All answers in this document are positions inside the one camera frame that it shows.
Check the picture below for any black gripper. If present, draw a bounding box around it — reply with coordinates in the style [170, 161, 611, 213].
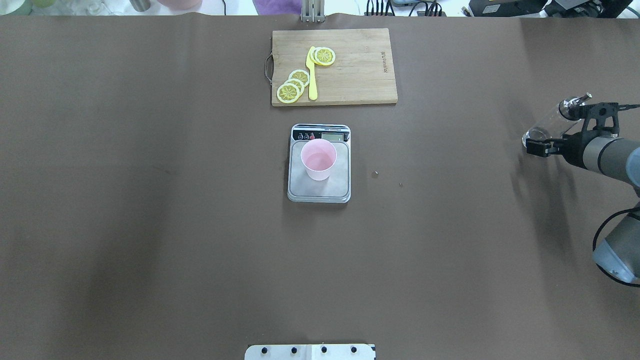
[525, 132, 591, 168]

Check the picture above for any pink plastic cup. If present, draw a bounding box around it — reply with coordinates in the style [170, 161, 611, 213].
[301, 138, 338, 182]

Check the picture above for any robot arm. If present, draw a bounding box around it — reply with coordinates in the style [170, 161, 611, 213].
[524, 130, 640, 289]

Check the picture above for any silver digital kitchen scale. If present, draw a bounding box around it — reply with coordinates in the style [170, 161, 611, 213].
[287, 123, 352, 204]

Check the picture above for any black power strip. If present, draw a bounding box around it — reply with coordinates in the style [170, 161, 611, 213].
[362, 0, 447, 18]

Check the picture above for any bamboo cutting board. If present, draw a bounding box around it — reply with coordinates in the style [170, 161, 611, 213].
[270, 28, 399, 107]

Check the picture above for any yellow plastic knife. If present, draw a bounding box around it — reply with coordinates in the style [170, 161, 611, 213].
[305, 46, 318, 101]

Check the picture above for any lemon slice near knife tip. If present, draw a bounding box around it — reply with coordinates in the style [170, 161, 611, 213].
[311, 47, 336, 67]

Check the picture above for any lemon slice back of stack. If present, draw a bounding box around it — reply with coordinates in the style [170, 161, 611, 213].
[288, 69, 310, 87]

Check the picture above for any lemon slice middle of stack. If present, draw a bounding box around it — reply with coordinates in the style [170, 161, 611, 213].
[285, 78, 306, 93]

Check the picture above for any purple cloth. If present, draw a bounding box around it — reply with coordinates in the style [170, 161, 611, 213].
[253, 0, 302, 16]

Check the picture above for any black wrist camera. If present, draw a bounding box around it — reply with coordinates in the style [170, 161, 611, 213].
[580, 102, 620, 138]

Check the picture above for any aluminium frame post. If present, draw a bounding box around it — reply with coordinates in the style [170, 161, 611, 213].
[301, 0, 326, 23]

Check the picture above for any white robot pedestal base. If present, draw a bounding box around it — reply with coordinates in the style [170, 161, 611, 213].
[244, 343, 377, 360]

